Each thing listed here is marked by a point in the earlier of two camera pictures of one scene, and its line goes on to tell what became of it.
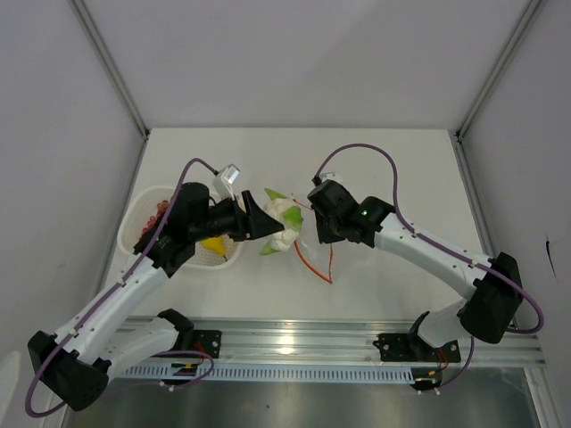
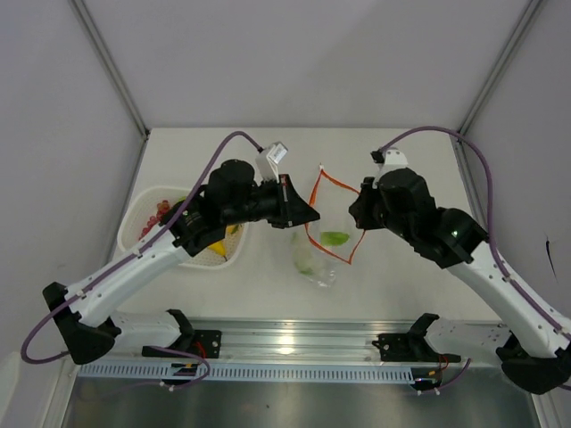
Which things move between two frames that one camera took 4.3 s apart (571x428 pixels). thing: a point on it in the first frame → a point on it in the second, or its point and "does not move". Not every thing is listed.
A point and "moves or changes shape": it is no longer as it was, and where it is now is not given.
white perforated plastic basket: [142, 204] does not move
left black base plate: [208, 341] does not move
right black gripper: [324, 235] → [359, 209]
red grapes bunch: [161, 209] does not move
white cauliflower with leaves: [290, 217] moves or changes shape
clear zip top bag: [318, 255] moves or changes shape
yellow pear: [216, 243] does not move
